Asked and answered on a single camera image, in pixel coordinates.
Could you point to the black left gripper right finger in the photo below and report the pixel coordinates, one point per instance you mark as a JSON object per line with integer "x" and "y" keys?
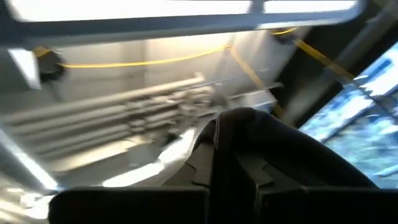
{"x": 252, "y": 174}

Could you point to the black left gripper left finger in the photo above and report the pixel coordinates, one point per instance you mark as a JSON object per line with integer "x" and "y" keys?
{"x": 202, "y": 165}

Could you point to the black garment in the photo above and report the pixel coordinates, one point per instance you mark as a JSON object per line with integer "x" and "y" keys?
{"x": 280, "y": 149}

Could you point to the grey metal rails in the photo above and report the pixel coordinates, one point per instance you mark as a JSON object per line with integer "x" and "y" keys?
{"x": 124, "y": 95}

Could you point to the grey metal ceiling beam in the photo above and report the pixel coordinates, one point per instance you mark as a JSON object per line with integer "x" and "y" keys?
{"x": 155, "y": 28}

